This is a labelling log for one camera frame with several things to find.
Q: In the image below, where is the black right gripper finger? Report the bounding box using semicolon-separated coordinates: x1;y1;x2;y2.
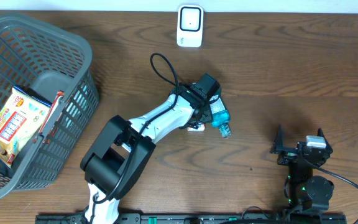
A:
318;128;329;146
273;125;284;148

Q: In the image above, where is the blue mouthwash bottle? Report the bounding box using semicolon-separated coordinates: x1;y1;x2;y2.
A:
209;95;231;139

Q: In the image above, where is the small orange packet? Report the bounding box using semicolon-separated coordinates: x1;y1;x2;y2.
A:
187;124;205;132

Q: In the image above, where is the orange brown snack bar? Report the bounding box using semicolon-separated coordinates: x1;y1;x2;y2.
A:
39;90;65;134

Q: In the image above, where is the yellow snack bag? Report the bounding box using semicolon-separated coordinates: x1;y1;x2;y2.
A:
0;85;51;168

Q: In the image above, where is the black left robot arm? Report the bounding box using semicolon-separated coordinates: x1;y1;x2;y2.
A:
80;73;220;223

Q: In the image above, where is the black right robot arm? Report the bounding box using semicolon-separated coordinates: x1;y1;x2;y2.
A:
270;126;334;222

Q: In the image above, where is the white barcode scanner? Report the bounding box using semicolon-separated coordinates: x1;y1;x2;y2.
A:
177;5;204;48

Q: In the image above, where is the grey plastic shopping basket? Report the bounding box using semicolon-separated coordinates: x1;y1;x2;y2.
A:
0;14;99;198

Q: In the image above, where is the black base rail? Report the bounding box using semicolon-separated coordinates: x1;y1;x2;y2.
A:
35;213;347;224

